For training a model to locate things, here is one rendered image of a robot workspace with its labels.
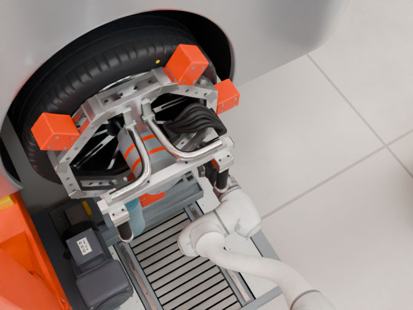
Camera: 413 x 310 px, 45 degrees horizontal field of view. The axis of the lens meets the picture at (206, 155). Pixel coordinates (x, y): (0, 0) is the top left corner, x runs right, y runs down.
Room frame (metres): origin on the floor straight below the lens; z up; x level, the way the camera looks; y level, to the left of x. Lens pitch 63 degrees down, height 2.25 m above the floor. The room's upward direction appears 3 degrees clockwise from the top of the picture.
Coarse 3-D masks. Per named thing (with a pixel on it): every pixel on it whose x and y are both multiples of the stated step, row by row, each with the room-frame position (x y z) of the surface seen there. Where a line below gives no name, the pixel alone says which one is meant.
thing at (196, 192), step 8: (192, 176) 0.96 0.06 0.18; (192, 184) 0.93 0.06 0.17; (184, 192) 0.89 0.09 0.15; (192, 192) 0.90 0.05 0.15; (200, 192) 0.89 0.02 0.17; (88, 200) 0.83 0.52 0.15; (176, 200) 0.85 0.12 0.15; (184, 200) 0.85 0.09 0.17; (192, 200) 0.87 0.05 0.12; (88, 208) 0.78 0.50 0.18; (96, 208) 0.79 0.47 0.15; (160, 208) 0.81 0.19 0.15; (168, 208) 0.80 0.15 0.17; (176, 208) 0.82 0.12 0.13; (88, 216) 0.75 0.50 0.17; (96, 216) 0.76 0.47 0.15; (144, 216) 0.77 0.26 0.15; (152, 216) 0.76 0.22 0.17; (160, 216) 0.78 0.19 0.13; (96, 224) 0.71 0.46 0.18; (104, 224) 0.71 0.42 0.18; (104, 232) 0.68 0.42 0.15; (112, 232) 0.68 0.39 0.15; (104, 240) 0.65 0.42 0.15; (112, 240) 0.65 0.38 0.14
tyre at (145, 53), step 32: (96, 32) 0.91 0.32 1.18; (128, 32) 0.93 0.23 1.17; (160, 32) 0.97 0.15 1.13; (64, 64) 0.82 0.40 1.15; (96, 64) 0.81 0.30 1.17; (128, 64) 0.83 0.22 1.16; (160, 64) 0.88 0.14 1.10; (32, 96) 0.76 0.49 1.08; (64, 96) 0.73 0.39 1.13; (32, 160) 0.65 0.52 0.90
